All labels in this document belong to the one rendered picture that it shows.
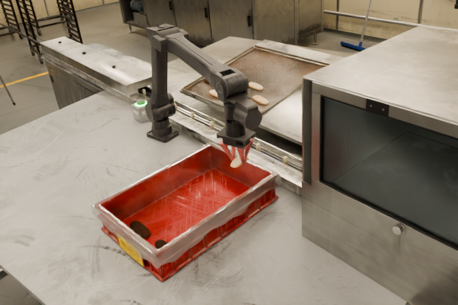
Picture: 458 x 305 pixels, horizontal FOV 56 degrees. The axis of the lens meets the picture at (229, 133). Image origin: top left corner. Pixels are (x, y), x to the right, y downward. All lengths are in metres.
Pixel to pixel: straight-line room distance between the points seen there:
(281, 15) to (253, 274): 3.87
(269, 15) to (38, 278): 3.80
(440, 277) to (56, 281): 0.94
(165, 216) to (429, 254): 0.76
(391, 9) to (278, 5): 1.44
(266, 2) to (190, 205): 3.42
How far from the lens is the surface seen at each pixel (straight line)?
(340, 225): 1.15
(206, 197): 1.45
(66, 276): 1.32
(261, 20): 4.60
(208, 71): 1.26
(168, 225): 1.36
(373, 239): 1.11
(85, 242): 1.40
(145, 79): 2.26
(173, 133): 1.85
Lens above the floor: 1.68
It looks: 28 degrees down
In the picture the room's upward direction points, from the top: 5 degrees counter-clockwise
